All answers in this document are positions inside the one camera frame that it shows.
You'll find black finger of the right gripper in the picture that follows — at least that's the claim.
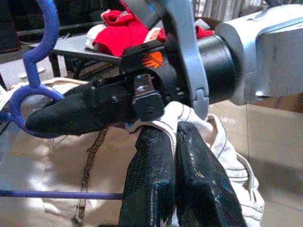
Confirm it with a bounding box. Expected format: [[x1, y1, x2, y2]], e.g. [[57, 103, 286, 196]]
[[63, 75, 130, 97], [25, 91, 134, 138]]

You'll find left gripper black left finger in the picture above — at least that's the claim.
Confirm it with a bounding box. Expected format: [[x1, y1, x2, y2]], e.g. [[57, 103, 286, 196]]
[[118, 129, 176, 227]]

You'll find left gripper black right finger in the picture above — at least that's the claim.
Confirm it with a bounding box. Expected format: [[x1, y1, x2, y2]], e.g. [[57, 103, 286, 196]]
[[175, 122, 247, 227]]

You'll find cream denim jacket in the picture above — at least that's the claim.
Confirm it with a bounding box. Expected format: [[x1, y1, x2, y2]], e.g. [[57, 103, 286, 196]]
[[0, 78, 266, 227]]

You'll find purple clothes hanger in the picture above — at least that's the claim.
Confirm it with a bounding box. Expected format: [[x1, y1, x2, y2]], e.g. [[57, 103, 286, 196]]
[[0, 0, 124, 201]]

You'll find red cloth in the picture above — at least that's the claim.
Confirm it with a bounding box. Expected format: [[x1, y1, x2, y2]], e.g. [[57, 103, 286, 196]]
[[92, 9, 215, 57]]

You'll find grey pleated curtain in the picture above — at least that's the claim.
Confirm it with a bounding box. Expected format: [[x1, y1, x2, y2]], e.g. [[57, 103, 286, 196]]
[[205, 0, 263, 18]]

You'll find light blue right wrist camera mount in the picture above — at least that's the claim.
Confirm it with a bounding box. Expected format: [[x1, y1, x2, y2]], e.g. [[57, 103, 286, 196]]
[[123, 0, 210, 120]]

